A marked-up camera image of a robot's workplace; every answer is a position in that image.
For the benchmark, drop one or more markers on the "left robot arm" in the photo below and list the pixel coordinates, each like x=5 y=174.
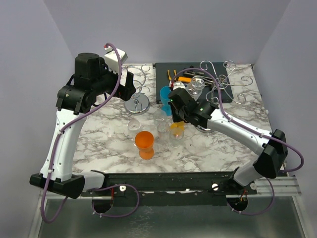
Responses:
x=93 y=76

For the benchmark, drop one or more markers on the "ribbed clear wine glass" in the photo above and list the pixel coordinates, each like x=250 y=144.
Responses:
x=195 y=87

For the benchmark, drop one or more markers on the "black metal tool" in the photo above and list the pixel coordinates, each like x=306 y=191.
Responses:
x=191 y=73

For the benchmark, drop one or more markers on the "black front mounting rail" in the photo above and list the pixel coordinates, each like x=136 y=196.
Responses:
x=171 y=189

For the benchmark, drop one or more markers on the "clear glass with reflection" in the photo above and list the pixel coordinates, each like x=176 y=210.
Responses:
x=176 y=136

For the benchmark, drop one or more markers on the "clear stemmed glass centre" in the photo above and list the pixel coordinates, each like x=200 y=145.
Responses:
x=163 y=136

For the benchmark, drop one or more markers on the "clear glass behind centre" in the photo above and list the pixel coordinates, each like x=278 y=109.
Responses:
x=159 y=116

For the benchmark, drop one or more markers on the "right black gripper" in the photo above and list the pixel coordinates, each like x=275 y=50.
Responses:
x=175 y=118

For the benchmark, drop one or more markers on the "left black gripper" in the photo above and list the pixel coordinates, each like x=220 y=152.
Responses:
x=125 y=92

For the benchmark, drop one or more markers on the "orange plastic goblet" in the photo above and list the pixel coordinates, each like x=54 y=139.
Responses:
x=144 y=141

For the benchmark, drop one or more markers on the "orange utility knife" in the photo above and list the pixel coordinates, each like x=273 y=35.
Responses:
x=184 y=79

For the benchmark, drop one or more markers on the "round ring chrome glass rack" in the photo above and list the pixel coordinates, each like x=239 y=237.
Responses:
x=139 y=103

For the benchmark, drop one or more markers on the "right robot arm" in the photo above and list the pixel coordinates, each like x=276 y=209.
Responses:
x=270 y=147

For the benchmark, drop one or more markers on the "yellow plastic goblet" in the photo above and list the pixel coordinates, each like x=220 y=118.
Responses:
x=180 y=125

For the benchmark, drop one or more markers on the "dark grey tool tray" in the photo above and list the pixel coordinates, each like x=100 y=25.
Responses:
x=166 y=70

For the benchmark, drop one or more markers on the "blue plastic goblet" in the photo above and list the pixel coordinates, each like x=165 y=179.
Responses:
x=164 y=92

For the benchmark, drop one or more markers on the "yellow handled pliers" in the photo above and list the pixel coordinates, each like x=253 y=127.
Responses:
x=170 y=77

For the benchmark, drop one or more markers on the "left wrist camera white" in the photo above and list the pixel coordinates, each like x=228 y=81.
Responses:
x=111 y=59

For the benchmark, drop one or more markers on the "scroll arm chrome glass rack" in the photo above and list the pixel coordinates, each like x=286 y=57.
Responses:
x=229 y=67

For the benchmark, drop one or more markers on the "clear glass far left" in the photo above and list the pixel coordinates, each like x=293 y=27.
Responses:
x=134 y=126

